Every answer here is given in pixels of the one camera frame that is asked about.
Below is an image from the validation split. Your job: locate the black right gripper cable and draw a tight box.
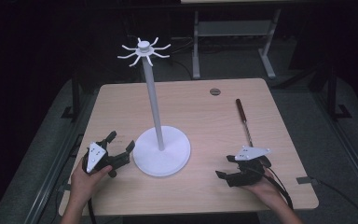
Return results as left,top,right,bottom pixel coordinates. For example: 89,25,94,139
264,166,295,210

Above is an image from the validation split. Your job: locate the black floor cable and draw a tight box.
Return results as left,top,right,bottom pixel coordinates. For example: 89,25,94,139
314,177,358,224

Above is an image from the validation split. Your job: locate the grey metal desk frame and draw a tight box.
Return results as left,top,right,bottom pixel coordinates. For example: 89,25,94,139
191,8,282,80

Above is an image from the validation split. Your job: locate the grey metal floor rail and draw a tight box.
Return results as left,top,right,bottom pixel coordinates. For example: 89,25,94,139
309,91,358,203
22,92,98,224

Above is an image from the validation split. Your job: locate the white hook stand rack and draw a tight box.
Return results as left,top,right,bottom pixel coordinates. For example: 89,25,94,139
117,36,192,178

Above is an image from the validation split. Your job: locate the black metal stand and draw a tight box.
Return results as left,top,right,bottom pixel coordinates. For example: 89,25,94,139
61,77,82,120
325,62,353,121

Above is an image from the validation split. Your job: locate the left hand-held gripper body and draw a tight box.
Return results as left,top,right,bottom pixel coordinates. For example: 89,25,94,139
81,139,132,179

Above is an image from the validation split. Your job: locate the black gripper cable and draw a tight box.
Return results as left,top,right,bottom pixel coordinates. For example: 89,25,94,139
87,198,98,224
264,166,295,210

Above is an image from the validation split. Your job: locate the person's right hand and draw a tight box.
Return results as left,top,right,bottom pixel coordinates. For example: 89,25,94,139
241,172,287,211

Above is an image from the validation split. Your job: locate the person's left hand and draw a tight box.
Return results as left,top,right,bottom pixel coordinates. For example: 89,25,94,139
69,165,114,211

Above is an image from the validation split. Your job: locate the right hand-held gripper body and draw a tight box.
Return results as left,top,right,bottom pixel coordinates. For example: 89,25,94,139
226,146,273,189

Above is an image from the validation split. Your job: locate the grey tape piece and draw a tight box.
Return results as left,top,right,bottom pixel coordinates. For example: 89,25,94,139
296,175,318,186

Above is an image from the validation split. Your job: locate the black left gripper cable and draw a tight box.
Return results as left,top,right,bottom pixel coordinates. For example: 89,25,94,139
87,198,98,224

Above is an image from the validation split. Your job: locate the dark-handled twisted metal utensil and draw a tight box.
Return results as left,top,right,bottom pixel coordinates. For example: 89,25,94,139
235,98,255,148

